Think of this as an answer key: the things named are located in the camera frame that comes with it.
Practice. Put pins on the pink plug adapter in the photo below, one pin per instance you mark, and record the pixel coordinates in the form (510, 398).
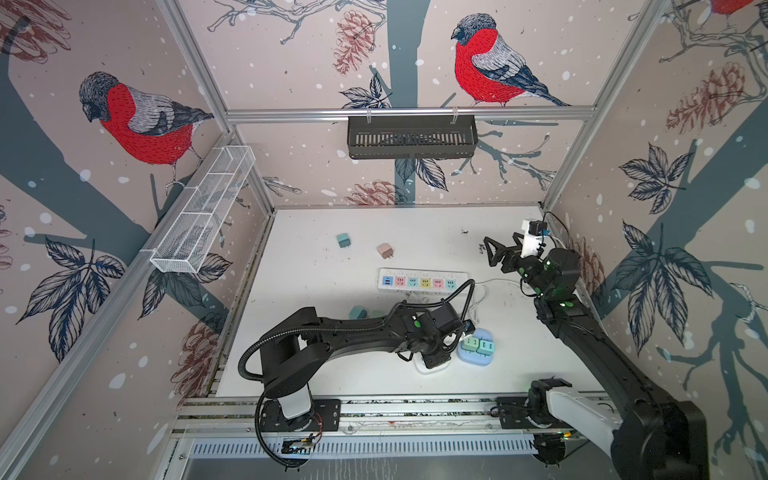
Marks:
(385, 250)

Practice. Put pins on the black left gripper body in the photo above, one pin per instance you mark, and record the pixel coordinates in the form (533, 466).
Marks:
(436, 354)

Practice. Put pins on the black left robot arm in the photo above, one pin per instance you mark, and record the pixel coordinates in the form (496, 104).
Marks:
(285, 358)

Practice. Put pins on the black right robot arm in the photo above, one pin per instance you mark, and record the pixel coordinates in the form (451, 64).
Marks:
(647, 434)

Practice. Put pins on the white multicolour power strip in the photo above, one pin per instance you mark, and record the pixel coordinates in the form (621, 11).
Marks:
(420, 281)

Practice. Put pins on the blue square socket cube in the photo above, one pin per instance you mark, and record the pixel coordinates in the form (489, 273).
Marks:
(475, 358)

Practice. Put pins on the white mesh wall shelf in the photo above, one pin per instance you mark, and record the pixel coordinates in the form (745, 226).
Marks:
(193, 232)

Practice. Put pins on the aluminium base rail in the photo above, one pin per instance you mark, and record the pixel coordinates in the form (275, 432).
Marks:
(376, 415)

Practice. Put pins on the teal plug adapter left cluster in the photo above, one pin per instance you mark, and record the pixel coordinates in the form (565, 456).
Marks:
(358, 312)

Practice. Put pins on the black wire basket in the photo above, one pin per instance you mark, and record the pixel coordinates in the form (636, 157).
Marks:
(412, 137)

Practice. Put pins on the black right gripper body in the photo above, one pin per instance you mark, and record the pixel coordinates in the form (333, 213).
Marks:
(530, 270)

